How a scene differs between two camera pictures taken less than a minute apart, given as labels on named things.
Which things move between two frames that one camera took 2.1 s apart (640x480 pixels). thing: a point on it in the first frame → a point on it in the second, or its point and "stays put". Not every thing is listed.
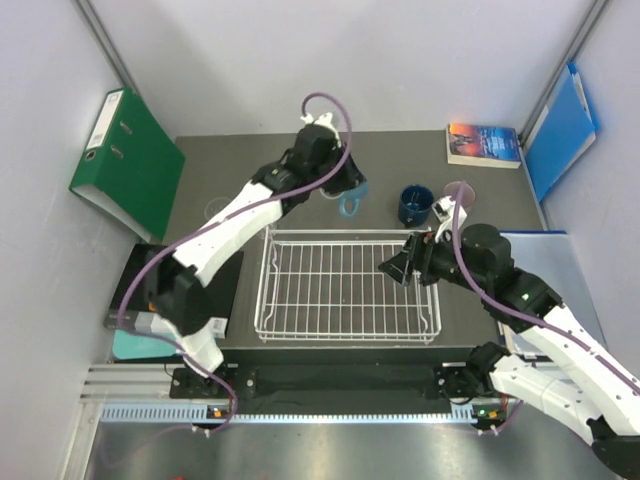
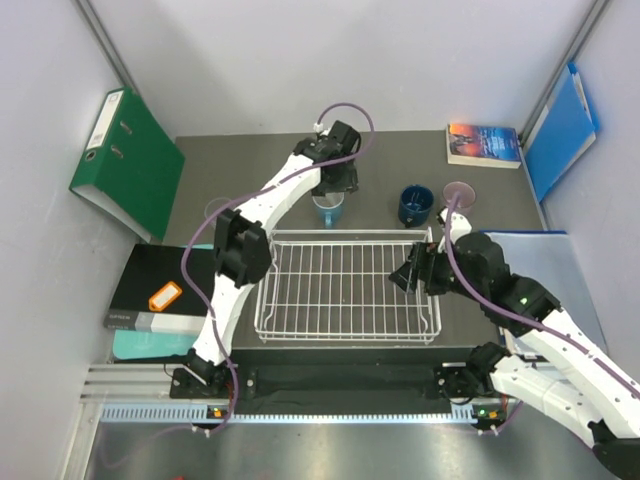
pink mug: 468,195 stays put
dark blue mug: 414,206 stays put
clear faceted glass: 214,206 stays put
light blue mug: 355,193 → 329,207
